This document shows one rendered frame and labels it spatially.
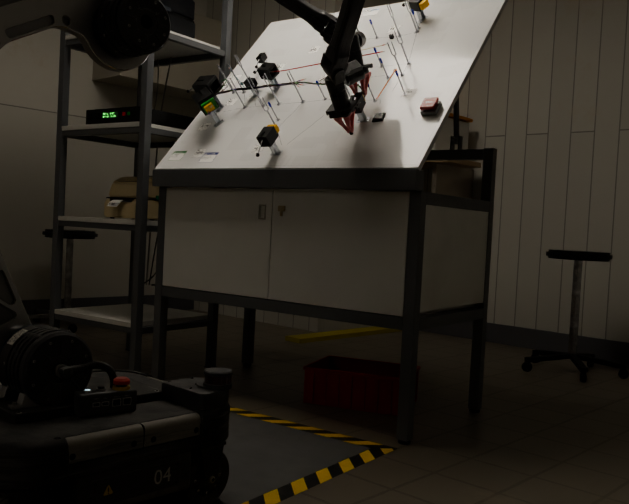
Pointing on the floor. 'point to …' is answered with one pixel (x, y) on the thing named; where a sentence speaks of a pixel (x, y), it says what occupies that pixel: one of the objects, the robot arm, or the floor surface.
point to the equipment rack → (140, 137)
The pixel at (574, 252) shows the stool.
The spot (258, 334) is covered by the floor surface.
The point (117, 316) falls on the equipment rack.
